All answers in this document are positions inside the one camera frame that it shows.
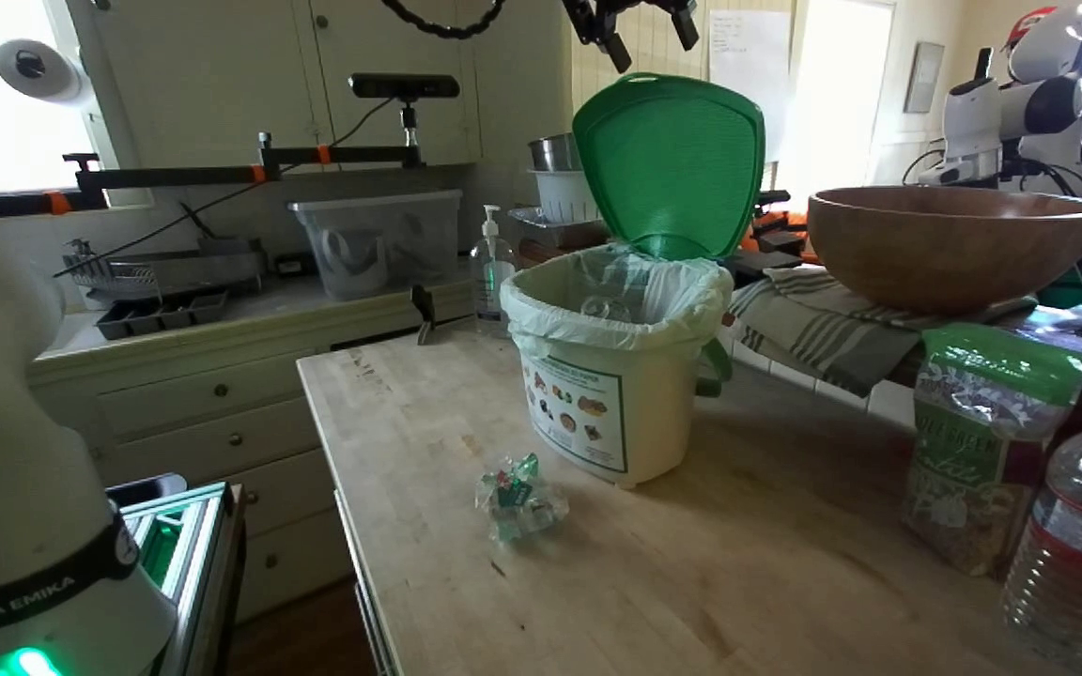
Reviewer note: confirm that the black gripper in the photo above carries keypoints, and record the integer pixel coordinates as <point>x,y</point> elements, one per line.
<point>599,21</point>

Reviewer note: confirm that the small clear water bottle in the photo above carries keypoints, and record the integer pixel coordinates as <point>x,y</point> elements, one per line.
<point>615,306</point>

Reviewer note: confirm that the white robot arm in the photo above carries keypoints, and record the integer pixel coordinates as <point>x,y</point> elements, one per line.
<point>74,582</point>

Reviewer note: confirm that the green bin lid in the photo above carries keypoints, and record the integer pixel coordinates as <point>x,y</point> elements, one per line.
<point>674,163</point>

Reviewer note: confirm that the green bin liner bag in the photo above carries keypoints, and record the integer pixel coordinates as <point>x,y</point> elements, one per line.
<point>682,306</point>

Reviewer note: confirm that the white compost bin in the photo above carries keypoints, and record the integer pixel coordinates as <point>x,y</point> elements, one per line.
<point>620,417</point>

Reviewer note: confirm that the metal pot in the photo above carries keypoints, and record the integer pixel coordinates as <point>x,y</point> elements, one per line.
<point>555,150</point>

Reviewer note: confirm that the hand sanitizer pump bottle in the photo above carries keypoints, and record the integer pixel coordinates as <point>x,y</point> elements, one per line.
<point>499,262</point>

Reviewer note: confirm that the clear plastic storage tub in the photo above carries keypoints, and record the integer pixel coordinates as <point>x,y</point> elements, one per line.
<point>381,242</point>

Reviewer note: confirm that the large wooden bowl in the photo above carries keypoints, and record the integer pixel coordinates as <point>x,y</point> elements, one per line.
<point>945,248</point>

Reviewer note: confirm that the crumpled green plastic wrapper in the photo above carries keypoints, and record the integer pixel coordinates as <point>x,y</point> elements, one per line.
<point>520,501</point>

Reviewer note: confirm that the green snack bag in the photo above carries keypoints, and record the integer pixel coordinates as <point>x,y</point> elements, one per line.
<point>987,407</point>

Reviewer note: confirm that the white drawer cabinet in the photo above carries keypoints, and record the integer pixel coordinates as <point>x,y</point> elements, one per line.
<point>224,402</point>

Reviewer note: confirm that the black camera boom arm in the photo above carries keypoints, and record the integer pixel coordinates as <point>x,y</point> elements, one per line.
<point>272,163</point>

